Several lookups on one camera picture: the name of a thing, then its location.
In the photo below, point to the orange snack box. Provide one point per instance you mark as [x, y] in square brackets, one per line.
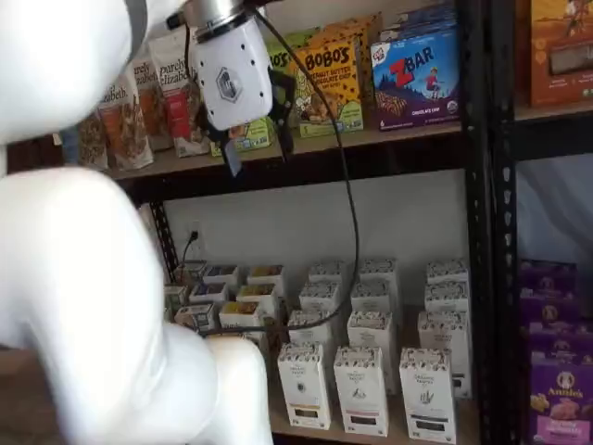
[556, 55]

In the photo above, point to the dark brown couch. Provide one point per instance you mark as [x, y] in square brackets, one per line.
[32, 153]

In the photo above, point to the granola bag orange label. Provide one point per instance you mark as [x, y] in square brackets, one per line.
[125, 130]

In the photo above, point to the small white box yellow print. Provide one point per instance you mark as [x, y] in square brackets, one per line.
[257, 294]
[241, 315]
[265, 274]

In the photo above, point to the yellow Bobo's peanut butter box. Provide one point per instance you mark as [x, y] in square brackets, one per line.
[370, 60]
[347, 83]

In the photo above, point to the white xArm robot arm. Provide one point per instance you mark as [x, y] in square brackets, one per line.
[69, 278]

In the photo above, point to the small white box green print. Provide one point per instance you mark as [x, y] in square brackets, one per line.
[191, 272]
[175, 299]

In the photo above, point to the granola bag brown label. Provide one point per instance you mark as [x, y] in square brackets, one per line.
[150, 102]

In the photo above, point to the white box pink strip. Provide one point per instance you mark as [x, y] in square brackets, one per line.
[361, 394]

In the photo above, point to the blue Z Bar box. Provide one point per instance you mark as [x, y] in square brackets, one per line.
[417, 79]
[417, 21]

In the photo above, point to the white box yellow strip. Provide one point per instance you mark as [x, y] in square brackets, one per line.
[303, 389]

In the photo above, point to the wooden shelf board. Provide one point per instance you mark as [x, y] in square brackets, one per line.
[556, 112]
[467, 417]
[370, 139]

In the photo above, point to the white box green strip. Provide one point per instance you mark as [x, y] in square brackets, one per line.
[428, 398]

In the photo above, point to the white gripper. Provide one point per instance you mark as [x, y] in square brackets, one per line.
[231, 79]

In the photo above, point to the green Bobo's apple pie box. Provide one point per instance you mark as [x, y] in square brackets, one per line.
[255, 136]
[280, 58]
[301, 38]

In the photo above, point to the small white box blue print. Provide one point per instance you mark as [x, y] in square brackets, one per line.
[208, 293]
[194, 316]
[221, 273]

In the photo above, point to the white wall outlet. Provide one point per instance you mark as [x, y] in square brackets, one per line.
[194, 226]

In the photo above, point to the purple Annie's box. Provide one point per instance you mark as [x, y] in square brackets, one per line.
[563, 403]
[560, 343]
[546, 275]
[549, 306]

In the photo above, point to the black metal shelf rack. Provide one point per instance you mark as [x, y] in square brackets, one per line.
[475, 232]
[505, 278]

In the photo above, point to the granola bag red label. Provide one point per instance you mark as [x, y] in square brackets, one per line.
[173, 92]

